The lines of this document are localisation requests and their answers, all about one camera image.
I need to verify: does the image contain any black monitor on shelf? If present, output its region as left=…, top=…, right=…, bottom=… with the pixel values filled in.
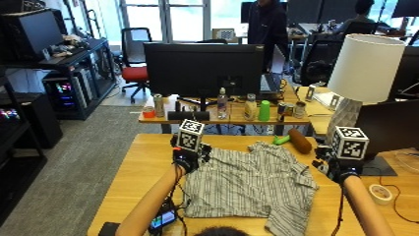
left=0, top=8, right=65, bottom=62

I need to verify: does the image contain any green plastic cup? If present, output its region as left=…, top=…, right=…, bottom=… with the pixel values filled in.
left=257, top=99, right=273, bottom=123

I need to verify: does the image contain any large black monitor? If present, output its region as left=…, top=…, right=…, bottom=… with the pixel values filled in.
left=142, top=42, right=266, bottom=112

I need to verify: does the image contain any cream bottle with grey cap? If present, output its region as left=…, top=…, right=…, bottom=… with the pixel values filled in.
left=243, top=93, right=258, bottom=122

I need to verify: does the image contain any clear water bottle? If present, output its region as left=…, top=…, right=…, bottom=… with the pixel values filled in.
left=215, top=87, right=229, bottom=120

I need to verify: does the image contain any small marker tag stand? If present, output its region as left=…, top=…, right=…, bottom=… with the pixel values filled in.
left=303, top=85, right=317, bottom=103
left=327, top=94, right=342, bottom=111

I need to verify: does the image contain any person's right hand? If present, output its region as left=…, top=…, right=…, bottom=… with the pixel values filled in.
left=311, top=146, right=366, bottom=185

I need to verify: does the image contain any black shelf desk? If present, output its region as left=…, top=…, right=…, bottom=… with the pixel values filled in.
left=0, top=37, right=118, bottom=121

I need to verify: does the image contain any grey striped shirt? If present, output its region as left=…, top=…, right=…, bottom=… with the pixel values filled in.
left=182, top=141, right=319, bottom=236

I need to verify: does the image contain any black monitor with flat stand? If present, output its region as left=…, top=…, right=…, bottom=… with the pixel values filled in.
left=354, top=98, right=419, bottom=177

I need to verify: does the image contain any clear plastic container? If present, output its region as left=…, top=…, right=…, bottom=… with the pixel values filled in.
left=392, top=148, right=419, bottom=175

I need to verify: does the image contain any black glove cable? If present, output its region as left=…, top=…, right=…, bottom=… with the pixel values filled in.
left=330, top=186, right=347, bottom=236
left=166, top=165, right=192, bottom=236

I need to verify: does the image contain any open laptop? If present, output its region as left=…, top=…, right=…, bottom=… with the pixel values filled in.
left=259, top=44, right=289, bottom=96

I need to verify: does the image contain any dark drink can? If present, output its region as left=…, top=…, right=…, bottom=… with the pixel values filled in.
left=277, top=102, right=289, bottom=123

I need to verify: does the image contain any black cylinder speaker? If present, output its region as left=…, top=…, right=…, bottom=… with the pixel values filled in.
left=166, top=110, right=210, bottom=121

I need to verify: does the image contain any white table lamp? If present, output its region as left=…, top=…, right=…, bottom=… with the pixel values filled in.
left=323, top=33, right=407, bottom=146

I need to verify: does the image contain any glass jar with lid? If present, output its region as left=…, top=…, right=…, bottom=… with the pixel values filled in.
left=293, top=100, right=307, bottom=120

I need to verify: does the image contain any white marker cube right glove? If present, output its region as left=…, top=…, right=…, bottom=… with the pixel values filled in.
left=331, top=126, right=371, bottom=161

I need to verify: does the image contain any computer tower with coloured lights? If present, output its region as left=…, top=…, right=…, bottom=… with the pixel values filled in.
left=41, top=71, right=96, bottom=114

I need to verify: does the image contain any orange small cup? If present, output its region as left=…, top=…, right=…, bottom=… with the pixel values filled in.
left=141, top=106, right=157, bottom=119

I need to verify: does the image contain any brown roller with green handle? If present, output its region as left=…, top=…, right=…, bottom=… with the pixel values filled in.
left=271, top=127, right=314, bottom=155

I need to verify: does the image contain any black device with lit screen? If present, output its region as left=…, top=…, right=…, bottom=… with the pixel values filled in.
left=148, top=200, right=178, bottom=235

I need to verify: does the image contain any black mesh office chair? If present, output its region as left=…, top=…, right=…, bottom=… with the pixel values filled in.
left=298, top=38, right=346, bottom=88

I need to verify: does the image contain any checkered calibration board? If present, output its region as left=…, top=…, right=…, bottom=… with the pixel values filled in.
left=211, top=28, right=238, bottom=43

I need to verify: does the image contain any red thin cable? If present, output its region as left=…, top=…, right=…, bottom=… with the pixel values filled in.
left=376, top=176, right=419, bottom=225

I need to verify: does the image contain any white marker cube glove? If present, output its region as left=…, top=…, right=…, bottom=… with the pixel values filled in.
left=331, top=126, right=371, bottom=161
left=176, top=118, right=206, bottom=153

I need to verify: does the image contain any person's left hand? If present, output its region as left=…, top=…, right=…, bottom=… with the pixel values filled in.
left=169, top=135, right=214, bottom=175

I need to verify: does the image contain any white marker cube left glove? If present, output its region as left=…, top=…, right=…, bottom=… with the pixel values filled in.
left=176, top=118, right=206, bottom=153

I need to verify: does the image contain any black box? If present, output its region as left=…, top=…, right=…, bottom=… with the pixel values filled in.
left=97, top=221, right=122, bottom=236

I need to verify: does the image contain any red seat office chair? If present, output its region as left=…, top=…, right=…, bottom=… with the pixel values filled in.
left=120, top=27, right=154, bottom=104

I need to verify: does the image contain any wooden desk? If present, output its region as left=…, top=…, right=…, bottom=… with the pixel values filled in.
left=137, top=86, right=311, bottom=135

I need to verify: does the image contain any white tape roll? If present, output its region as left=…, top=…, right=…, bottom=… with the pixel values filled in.
left=368, top=183, right=394, bottom=207

